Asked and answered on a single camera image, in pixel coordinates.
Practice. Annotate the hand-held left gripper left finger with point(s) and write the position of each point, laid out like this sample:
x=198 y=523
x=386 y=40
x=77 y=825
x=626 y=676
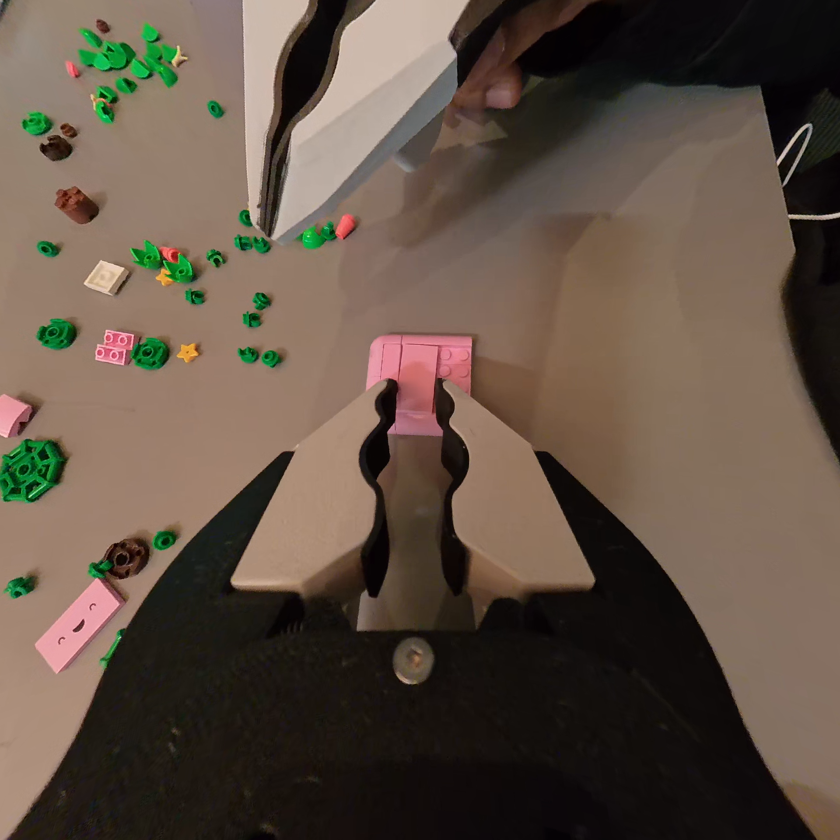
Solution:
x=308 y=518

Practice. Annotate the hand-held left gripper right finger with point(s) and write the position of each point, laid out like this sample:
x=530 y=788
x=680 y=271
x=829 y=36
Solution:
x=518 y=525

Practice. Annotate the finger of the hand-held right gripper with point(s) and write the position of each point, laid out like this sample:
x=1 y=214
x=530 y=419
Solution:
x=262 y=65
x=394 y=65

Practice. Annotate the pink brick block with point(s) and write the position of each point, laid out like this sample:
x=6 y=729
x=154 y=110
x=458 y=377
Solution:
x=417 y=367

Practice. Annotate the person's right hand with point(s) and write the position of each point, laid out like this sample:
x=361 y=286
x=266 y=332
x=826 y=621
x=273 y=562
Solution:
x=492 y=85

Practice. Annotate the pile of green leaf pieces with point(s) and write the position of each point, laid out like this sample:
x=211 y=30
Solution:
x=105 y=59

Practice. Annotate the brown round holed plate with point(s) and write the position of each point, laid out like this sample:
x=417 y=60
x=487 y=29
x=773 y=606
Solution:
x=138 y=551

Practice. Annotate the green dome piece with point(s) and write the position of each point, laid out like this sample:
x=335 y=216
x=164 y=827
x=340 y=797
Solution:
x=312 y=239

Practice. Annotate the yellow star piece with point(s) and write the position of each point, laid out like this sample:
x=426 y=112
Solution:
x=164 y=278
x=188 y=352

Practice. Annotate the green spiky leaf piece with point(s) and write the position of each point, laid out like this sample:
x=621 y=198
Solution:
x=180 y=270
x=148 y=259

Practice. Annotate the dark brown lumpy piece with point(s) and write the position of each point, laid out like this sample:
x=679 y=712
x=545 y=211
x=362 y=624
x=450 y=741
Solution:
x=56 y=149

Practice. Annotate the green round plate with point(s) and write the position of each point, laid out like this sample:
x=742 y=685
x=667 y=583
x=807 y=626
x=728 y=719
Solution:
x=141 y=358
x=29 y=124
x=46 y=336

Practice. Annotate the brown round brick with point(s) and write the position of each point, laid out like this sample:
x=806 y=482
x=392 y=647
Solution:
x=77 y=208

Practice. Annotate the scattered small green clips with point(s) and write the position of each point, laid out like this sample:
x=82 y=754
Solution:
x=195 y=297

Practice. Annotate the pink smiley face tile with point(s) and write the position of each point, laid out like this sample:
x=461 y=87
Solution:
x=79 y=627

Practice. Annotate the pink two-stud plate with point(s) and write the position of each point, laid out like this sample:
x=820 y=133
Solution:
x=120 y=338
x=111 y=354

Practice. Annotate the white square tile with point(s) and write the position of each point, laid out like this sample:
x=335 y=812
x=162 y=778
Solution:
x=105 y=279

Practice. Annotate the plain green web piece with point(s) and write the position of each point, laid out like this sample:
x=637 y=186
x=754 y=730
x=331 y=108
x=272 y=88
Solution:
x=25 y=469

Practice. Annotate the pink curved slope brick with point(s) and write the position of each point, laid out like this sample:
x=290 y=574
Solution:
x=13 y=417

